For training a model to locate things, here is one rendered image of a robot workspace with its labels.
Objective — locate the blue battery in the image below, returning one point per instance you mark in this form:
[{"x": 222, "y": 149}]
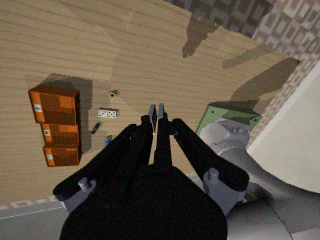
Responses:
[{"x": 107, "y": 141}]

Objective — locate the orange three-compartment bin rack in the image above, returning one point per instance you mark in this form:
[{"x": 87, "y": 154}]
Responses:
[{"x": 58, "y": 107}]

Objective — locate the white domino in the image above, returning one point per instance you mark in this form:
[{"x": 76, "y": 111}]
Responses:
[{"x": 107, "y": 113}]

